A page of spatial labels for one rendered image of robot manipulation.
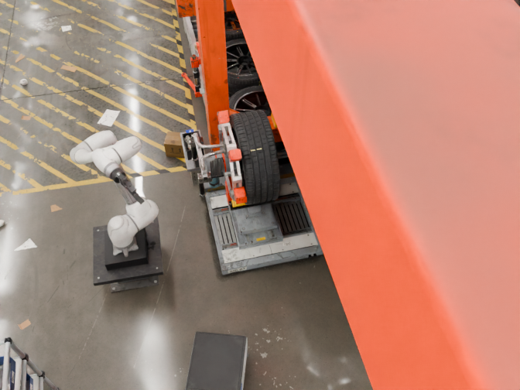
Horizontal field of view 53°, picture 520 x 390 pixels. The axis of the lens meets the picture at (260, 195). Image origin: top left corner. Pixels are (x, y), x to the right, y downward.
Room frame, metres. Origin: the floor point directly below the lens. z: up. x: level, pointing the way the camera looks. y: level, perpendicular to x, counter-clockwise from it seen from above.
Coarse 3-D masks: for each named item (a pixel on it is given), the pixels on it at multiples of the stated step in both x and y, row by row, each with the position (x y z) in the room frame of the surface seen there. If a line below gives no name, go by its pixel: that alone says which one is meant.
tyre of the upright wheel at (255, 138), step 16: (240, 112) 2.70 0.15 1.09; (256, 112) 2.66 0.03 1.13; (240, 128) 2.45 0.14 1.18; (256, 128) 2.46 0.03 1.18; (240, 144) 2.35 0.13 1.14; (256, 144) 2.35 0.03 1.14; (272, 144) 2.36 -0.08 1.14; (256, 160) 2.26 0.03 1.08; (272, 160) 2.27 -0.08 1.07; (256, 176) 2.20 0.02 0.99; (272, 176) 2.22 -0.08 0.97; (256, 192) 2.16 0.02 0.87; (272, 192) 2.20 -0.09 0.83
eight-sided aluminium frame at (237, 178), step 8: (224, 128) 2.51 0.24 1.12; (224, 136) 2.44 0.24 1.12; (232, 136) 2.44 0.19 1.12; (232, 144) 2.37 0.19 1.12; (232, 168) 2.24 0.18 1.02; (232, 176) 2.20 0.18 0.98; (240, 176) 2.21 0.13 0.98; (232, 184) 2.21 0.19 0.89; (240, 184) 2.20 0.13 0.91; (232, 192) 2.34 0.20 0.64
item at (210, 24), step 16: (208, 0) 2.84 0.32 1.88; (208, 16) 2.84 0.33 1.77; (208, 32) 2.84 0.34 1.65; (224, 32) 2.87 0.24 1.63; (208, 48) 2.84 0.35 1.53; (224, 48) 2.86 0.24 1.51; (208, 64) 2.84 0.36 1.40; (224, 64) 2.86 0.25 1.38; (208, 80) 2.83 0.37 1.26; (224, 80) 2.86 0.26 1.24; (208, 96) 2.83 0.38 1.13; (224, 96) 2.86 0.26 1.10; (208, 112) 2.83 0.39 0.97; (208, 128) 2.92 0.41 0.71
